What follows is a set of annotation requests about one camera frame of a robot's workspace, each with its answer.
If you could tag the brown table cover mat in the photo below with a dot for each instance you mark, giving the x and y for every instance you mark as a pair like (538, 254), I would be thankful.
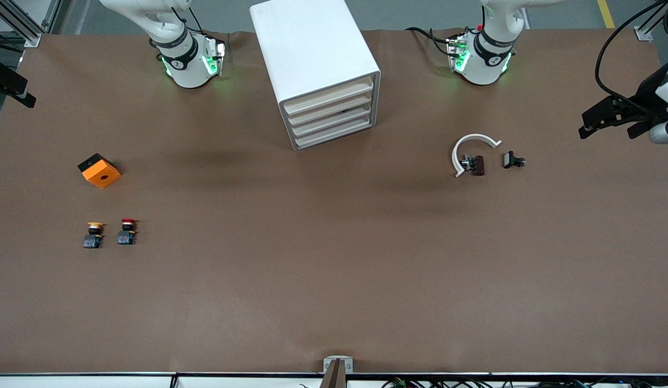
(334, 269)

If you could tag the orange box with hole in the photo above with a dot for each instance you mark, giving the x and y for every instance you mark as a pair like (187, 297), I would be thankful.
(101, 175)

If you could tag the white table edge rail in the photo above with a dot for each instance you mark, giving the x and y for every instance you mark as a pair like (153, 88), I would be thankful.
(97, 382)

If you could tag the black small switch component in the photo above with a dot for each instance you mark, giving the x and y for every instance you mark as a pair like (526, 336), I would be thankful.
(509, 159)

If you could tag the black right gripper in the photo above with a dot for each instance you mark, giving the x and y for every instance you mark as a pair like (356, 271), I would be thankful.
(4, 78)

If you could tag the yellow push button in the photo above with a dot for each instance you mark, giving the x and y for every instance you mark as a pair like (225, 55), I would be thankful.
(92, 237)

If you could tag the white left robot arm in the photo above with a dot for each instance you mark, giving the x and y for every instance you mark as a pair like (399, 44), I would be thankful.
(487, 64)

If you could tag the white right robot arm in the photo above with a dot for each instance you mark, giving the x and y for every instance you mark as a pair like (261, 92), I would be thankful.
(186, 64)

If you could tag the brown small switch component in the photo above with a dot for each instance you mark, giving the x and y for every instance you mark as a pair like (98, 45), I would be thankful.
(478, 165)

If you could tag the grey camera bracket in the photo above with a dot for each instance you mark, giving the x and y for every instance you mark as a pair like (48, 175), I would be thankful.
(327, 362)

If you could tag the red push button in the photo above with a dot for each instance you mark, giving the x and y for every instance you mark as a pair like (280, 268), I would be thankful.
(126, 234)

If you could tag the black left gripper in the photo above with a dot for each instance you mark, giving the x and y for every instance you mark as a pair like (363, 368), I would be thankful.
(644, 96)

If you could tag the aluminium frame profile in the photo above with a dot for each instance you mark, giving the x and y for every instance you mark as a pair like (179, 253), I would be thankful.
(644, 35)
(35, 39)

